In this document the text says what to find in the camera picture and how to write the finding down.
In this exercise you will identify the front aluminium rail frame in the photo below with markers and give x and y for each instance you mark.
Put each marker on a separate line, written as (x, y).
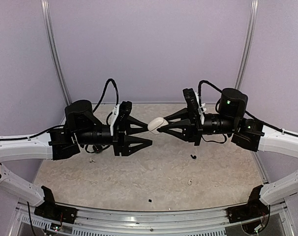
(127, 183)

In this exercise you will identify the aluminium corner post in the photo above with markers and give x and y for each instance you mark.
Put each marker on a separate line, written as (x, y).
(53, 49)
(247, 43)

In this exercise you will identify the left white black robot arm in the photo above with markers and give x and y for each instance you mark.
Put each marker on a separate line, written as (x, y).
(64, 141)

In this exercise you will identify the white earbuds charging case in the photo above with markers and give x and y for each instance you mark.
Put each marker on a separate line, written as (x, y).
(155, 124)

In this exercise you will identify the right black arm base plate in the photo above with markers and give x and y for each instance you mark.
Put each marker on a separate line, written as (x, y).
(252, 209)

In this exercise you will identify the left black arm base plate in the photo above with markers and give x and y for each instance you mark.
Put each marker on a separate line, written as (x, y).
(51, 210)

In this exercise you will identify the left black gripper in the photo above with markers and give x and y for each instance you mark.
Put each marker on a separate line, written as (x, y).
(121, 141)

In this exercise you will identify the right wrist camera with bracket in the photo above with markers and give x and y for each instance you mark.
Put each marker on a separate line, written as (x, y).
(196, 111)

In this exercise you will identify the right aluminium corner post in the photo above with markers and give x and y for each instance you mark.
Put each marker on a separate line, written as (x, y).
(247, 43)

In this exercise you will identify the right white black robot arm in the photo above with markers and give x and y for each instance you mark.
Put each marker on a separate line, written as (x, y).
(248, 134)

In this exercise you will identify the left aluminium corner post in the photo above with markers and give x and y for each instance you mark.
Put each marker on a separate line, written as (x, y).
(53, 49)

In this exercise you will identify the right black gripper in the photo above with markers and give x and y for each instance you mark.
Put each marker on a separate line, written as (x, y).
(193, 128)

